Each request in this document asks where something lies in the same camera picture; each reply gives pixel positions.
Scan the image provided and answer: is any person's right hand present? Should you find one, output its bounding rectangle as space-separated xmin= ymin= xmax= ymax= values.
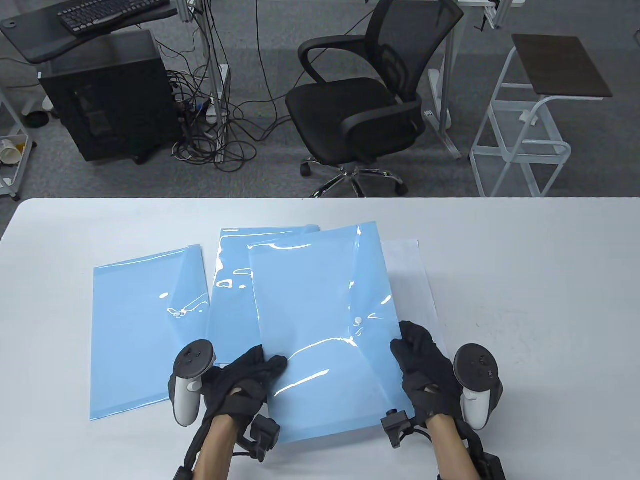
xmin=390 ymin=321 xmax=464 ymax=426

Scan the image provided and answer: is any person's left hand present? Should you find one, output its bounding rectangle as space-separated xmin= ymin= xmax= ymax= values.
xmin=202 ymin=344 xmax=289 ymax=419

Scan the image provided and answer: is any blue plastic snap folder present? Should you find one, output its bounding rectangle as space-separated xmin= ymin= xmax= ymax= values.
xmin=206 ymin=225 xmax=321 ymax=367
xmin=247 ymin=221 xmax=417 ymax=445
xmin=89 ymin=244 xmax=211 ymax=421

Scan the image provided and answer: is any white paper sheet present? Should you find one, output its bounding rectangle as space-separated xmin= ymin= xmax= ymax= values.
xmin=382 ymin=240 xmax=448 ymax=358

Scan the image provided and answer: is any person's left forearm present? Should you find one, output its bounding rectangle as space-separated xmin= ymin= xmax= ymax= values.
xmin=192 ymin=414 xmax=236 ymax=480

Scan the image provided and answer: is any person's right forearm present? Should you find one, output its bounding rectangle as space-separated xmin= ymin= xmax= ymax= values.
xmin=427 ymin=414 xmax=481 ymax=480

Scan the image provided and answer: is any grey and white handheld controller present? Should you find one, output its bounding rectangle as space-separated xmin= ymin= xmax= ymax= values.
xmin=452 ymin=343 xmax=502 ymax=432
xmin=168 ymin=340 xmax=218 ymax=428

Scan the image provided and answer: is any black mesh office chair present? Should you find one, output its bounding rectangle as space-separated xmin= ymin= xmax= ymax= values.
xmin=285 ymin=0 xmax=465 ymax=198

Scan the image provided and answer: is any white metal trolley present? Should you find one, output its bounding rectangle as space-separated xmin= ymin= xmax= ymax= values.
xmin=0 ymin=85 xmax=38 ymax=202

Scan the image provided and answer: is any black computer tower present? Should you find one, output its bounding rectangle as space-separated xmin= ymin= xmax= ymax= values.
xmin=39 ymin=28 xmax=182 ymax=166

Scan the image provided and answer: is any silver aluminium desk leg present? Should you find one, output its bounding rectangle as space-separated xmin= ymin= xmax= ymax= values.
xmin=176 ymin=0 xmax=230 ymax=163

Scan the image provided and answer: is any white paper cup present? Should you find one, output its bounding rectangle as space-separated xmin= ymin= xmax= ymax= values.
xmin=0 ymin=139 xmax=23 ymax=166

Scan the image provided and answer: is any white side table brown top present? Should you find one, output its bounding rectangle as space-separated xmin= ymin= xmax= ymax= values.
xmin=468 ymin=34 xmax=614 ymax=198

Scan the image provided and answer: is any black curved desk top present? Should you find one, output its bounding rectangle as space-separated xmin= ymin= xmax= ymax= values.
xmin=0 ymin=0 xmax=179 ymax=65

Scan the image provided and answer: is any black keyboard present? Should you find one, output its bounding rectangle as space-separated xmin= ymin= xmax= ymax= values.
xmin=57 ymin=0 xmax=171 ymax=37

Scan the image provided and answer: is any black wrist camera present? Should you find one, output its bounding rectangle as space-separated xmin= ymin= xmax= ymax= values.
xmin=250 ymin=416 xmax=282 ymax=463
xmin=381 ymin=410 xmax=413 ymax=449

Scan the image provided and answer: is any black wrist box with strap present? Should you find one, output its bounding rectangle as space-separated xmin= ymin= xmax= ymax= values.
xmin=470 ymin=440 xmax=507 ymax=480

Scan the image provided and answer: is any tangle of black cables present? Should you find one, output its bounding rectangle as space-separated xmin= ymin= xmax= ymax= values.
xmin=157 ymin=0 xmax=301 ymax=174

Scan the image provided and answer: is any white desk frame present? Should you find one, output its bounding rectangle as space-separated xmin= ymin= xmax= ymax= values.
xmin=425 ymin=0 xmax=527 ymax=161

